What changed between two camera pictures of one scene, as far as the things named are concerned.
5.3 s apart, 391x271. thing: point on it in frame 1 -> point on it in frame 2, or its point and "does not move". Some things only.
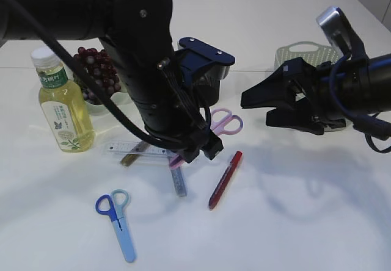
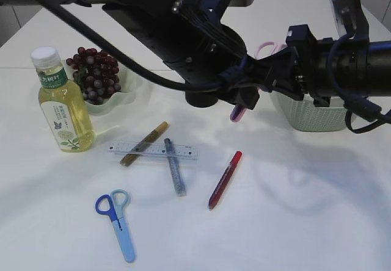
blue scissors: x=113 y=205 does not move
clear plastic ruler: x=140 y=149 does not move
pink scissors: x=222 y=122 -> x=238 y=111
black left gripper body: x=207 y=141 -> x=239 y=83
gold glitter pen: x=132 y=157 does not move
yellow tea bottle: x=66 y=110 does not move
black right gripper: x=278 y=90 -> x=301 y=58
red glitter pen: x=226 y=178 does not move
